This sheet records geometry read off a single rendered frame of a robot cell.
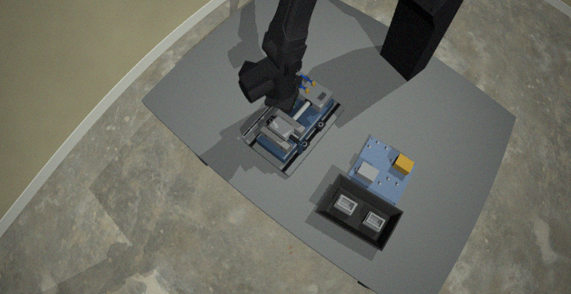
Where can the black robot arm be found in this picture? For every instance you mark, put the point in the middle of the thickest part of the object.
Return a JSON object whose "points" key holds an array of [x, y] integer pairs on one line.
{"points": [[284, 44]]}

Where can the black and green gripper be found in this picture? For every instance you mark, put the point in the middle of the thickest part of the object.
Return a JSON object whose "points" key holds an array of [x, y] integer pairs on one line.
{"points": [[287, 96]]}

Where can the yellow rectangular block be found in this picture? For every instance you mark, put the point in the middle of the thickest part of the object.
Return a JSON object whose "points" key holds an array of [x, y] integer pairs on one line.
{"points": [[403, 164]]}

